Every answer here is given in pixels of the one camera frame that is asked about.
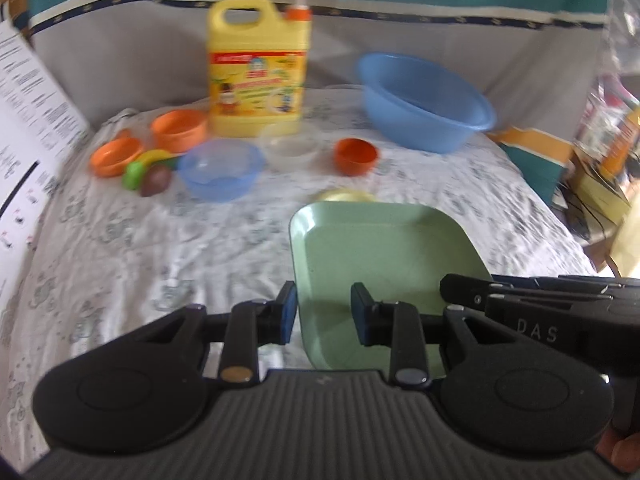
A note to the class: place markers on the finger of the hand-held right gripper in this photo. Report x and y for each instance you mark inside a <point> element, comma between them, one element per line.
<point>465,290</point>

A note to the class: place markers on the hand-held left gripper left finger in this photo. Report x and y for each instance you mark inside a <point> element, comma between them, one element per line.
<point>286,312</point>

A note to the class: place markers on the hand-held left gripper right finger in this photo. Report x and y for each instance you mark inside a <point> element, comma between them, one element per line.
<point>361,312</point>

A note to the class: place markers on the green square plate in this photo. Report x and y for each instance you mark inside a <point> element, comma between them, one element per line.
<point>380,250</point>

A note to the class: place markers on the pale yellow scalloped plate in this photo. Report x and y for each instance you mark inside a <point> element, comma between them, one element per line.
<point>345,195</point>

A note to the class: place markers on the small dark orange bowl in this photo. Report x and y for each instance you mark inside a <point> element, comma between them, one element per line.
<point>356,156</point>

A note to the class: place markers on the blue transparent bowl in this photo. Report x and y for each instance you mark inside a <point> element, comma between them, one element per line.
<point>220,170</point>

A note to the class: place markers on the clear plastic bowl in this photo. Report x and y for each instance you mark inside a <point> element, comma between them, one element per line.
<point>292,150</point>

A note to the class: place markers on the person's right hand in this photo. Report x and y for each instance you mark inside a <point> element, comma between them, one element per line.
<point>625,452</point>

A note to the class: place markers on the white printed bed sheet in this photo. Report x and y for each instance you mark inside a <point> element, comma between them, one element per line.
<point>165,255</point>

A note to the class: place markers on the brown toy fruit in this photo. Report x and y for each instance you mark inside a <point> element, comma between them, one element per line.
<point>156,181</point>

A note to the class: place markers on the blue plastic basin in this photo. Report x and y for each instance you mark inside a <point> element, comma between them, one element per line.
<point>425,105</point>

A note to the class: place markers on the dark green toy vegetable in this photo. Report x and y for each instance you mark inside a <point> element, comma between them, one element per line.
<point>169,162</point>

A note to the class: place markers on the yellow toy banana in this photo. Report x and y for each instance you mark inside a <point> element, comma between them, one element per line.
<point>156,155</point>

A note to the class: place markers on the light green toy fruit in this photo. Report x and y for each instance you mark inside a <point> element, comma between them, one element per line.
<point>134,176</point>

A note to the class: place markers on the tall light orange bowl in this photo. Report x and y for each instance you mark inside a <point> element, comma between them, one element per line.
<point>179,130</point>

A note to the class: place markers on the shallow light orange bowl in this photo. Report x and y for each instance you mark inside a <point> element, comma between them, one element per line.
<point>116,156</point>

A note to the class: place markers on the yellow detergent bottle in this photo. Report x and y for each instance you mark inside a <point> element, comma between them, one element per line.
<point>257,75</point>

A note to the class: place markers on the teal grey striped cloth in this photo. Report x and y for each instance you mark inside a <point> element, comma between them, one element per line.
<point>150,45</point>

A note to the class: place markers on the white instruction sheet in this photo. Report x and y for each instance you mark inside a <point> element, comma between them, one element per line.
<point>30,125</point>

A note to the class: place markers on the clear plastic bag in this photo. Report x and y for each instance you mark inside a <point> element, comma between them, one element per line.
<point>625,15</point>

